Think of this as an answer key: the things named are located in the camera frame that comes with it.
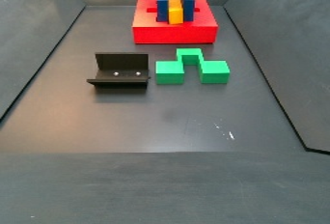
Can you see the long yellow block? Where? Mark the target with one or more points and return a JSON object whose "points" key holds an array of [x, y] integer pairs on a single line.
{"points": [[174, 11]]}

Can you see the red slotted board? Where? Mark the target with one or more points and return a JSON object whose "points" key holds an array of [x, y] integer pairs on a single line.
{"points": [[149, 31]]}

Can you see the dark blue U block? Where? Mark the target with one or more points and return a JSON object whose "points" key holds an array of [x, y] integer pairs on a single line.
{"points": [[189, 10]]}

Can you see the green zigzag block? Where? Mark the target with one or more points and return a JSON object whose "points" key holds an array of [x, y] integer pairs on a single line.
{"points": [[213, 72]]}

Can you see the black angle bracket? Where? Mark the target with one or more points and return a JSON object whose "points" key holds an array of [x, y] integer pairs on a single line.
{"points": [[121, 69]]}

